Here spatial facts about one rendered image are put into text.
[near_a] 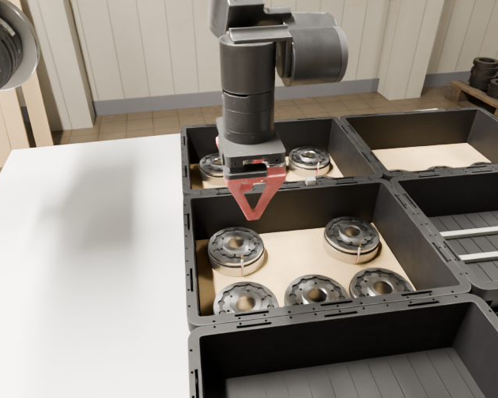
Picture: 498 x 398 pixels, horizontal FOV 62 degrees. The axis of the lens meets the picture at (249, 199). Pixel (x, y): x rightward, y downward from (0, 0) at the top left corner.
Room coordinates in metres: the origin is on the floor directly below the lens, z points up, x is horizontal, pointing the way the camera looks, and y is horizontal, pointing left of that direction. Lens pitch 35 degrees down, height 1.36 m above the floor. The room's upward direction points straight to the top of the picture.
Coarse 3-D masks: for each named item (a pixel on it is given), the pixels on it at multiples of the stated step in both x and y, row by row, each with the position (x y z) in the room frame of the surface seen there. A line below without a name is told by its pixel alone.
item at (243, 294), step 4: (240, 292) 0.45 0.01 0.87; (244, 292) 0.45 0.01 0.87; (248, 292) 0.45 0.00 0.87; (252, 292) 0.45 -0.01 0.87; (236, 296) 0.44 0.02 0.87; (240, 296) 0.44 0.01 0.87; (244, 296) 0.44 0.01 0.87; (248, 296) 0.44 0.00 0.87; (252, 296) 0.44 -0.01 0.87; (256, 296) 0.44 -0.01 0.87; (232, 300) 0.43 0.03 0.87; (236, 300) 0.43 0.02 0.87; (256, 300) 0.43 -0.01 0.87; (260, 300) 0.43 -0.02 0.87; (232, 304) 0.42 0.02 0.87; (256, 304) 0.42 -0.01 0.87; (260, 304) 0.42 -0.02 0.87; (232, 308) 0.41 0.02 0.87; (236, 308) 0.41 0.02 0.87; (256, 308) 0.41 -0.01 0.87; (260, 308) 0.42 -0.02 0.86; (232, 312) 0.41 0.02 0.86; (236, 312) 0.41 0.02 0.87
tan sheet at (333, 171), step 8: (288, 160) 0.93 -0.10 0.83; (192, 168) 0.89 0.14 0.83; (288, 168) 0.89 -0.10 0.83; (336, 168) 0.89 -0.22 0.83; (192, 176) 0.85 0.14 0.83; (288, 176) 0.85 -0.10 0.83; (296, 176) 0.85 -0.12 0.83; (336, 176) 0.85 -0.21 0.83; (192, 184) 0.81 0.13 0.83; (200, 184) 0.81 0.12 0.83; (208, 184) 0.81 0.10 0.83
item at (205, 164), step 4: (208, 156) 0.89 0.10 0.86; (212, 156) 0.90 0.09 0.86; (204, 160) 0.87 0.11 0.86; (208, 160) 0.87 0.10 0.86; (200, 164) 0.85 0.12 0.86; (204, 164) 0.86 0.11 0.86; (208, 164) 0.85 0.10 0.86; (204, 168) 0.83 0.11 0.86; (208, 168) 0.84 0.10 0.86; (212, 168) 0.83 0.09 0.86; (216, 168) 0.83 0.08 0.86; (220, 168) 0.83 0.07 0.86; (208, 172) 0.82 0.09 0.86; (212, 172) 0.82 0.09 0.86; (216, 172) 0.82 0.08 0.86; (220, 172) 0.82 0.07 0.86
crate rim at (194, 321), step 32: (224, 192) 0.63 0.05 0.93; (256, 192) 0.63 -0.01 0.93; (288, 192) 0.64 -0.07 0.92; (416, 224) 0.54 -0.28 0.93; (192, 256) 0.46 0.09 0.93; (448, 256) 0.46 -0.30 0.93; (192, 288) 0.41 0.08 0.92; (448, 288) 0.40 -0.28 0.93; (192, 320) 0.34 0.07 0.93; (224, 320) 0.34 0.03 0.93
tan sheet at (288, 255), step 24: (264, 240) 0.61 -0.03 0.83; (288, 240) 0.61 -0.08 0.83; (312, 240) 0.61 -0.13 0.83; (264, 264) 0.55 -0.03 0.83; (288, 264) 0.55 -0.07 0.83; (312, 264) 0.55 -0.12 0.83; (336, 264) 0.55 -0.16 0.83; (360, 264) 0.55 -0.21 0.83; (384, 264) 0.55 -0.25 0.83; (216, 288) 0.49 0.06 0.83
